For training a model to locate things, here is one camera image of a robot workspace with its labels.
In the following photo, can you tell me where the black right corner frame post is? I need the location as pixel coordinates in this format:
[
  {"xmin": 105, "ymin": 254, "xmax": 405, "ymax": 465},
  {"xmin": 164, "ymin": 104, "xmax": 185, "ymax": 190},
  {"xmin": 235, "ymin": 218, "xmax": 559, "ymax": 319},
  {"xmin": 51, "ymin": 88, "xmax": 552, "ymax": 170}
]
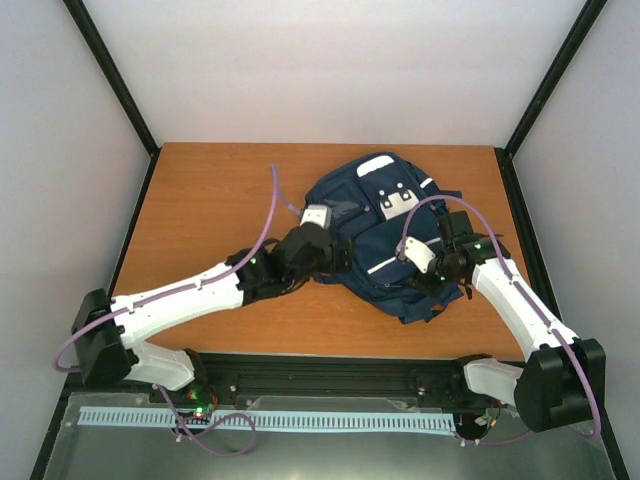
[{"xmin": 502, "ymin": 0, "xmax": 609, "ymax": 156}]

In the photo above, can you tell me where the black left corner frame post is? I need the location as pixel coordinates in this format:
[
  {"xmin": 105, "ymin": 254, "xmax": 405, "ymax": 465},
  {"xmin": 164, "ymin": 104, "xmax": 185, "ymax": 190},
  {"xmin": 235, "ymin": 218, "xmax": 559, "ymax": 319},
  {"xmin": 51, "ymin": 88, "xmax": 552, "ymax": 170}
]
[{"xmin": 61, "ymin": 0, "xmax": 161, "ymax": 156}]

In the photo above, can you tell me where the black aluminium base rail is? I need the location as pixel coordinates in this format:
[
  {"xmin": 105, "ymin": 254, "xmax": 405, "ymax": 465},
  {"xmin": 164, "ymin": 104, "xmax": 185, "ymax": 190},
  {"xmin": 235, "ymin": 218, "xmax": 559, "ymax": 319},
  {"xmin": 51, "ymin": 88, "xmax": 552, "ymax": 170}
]
[{"xmin": 59, "ymin": 349, "xmax": 601, "ymax": 411}]

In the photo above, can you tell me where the black corner frame post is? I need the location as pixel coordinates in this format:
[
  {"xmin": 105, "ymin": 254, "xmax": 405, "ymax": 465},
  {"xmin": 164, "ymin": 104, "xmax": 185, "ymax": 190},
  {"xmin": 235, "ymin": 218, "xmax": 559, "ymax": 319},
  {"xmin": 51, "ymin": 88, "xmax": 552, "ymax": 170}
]
[
  {"xmin": 502, "ymin": 0, "xmax": 609, "ymax": 156},
  {"xmin": 61, "ymin": 0, "xmax": 161, "ymax": 156}
]

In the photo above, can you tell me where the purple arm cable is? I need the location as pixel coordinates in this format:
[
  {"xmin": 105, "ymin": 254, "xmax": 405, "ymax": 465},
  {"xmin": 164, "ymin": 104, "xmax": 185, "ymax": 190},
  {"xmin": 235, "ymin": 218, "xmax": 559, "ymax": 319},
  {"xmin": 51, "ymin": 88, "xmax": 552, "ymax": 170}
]
[
  {"xmin": 53, "ymin": 163, "xmax": 307, "ymax": 456},
  {"xmin": 399, "ymin": 194, "xmax": 603, "ymax": 447}
]

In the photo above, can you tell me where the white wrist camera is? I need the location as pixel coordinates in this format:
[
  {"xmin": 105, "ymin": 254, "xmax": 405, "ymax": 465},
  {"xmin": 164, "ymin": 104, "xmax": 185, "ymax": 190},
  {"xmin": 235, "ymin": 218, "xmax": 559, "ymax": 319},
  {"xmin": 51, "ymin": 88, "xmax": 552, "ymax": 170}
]
[
  {"xmin": 299, "ymin": 204, "xmax": 332, "ymax": 230},
  {"xmin": 396, "ymin": 236, "xmax": 436, "ymax": 274}
]

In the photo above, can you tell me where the navy blue student backpack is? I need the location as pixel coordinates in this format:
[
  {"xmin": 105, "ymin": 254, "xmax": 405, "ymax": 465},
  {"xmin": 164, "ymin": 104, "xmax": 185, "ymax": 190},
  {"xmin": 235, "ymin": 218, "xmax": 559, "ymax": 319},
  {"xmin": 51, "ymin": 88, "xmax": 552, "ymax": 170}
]
[{"xmin": 305, "ymin": 152, "xmax": 463, "ymax": 324}]

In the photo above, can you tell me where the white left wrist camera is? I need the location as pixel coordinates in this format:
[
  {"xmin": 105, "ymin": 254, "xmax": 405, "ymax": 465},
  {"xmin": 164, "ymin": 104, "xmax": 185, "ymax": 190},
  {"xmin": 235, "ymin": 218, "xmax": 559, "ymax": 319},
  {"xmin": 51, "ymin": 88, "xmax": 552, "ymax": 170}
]
[{"xmin": 299, "ymin": 204, "xmax": 332, "ymax": 230}]

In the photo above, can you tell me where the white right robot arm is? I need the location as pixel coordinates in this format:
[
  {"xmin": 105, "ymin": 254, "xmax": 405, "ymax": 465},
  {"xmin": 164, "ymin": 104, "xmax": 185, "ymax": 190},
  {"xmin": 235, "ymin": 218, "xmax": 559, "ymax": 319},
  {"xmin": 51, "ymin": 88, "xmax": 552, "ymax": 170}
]
[{"xmin": 397, "ymin": 211, "xmax": 606, "ymax": 435}]

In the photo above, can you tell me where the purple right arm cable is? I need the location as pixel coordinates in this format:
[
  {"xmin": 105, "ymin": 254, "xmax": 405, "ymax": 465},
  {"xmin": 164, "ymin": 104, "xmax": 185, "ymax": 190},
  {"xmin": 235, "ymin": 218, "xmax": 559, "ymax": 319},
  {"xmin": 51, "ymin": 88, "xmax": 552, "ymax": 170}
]
[{"xmin": 399, "ymin": 194, "xmax": 603, "ymax": 447}]

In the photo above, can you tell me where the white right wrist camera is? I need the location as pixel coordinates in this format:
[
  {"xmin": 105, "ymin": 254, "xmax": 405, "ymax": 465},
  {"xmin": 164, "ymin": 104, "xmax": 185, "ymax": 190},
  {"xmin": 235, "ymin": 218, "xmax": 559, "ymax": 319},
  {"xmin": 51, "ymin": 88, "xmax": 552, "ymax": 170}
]
[{"xmin": 396, "ymin": 236, "xmax": 436, "ymax": 274}]

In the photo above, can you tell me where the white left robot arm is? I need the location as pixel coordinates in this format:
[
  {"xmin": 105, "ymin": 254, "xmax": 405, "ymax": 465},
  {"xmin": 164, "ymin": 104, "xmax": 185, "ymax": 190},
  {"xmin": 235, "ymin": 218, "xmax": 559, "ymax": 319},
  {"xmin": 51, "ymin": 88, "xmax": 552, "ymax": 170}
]
[{"xmin": 71, "ymin": 222, "xmax": 353, "ymax": 403}]

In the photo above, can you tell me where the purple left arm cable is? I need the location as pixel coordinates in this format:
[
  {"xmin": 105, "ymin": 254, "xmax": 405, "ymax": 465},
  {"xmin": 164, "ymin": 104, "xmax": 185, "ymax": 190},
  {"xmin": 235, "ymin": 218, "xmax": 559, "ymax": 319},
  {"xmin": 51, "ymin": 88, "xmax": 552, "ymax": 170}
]
[{"xmin": 53, "ymin": 163, "xmax": 307, "ymax": 456}]

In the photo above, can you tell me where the light blue slotted cable duct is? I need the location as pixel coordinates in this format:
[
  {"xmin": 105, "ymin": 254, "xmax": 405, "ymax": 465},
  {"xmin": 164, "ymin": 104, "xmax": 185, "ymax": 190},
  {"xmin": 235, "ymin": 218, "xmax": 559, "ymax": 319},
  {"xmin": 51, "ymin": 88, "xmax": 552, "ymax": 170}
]
[{"xmin": 77, "ymin": 406, "xmax": 456, "ymax": 435}]

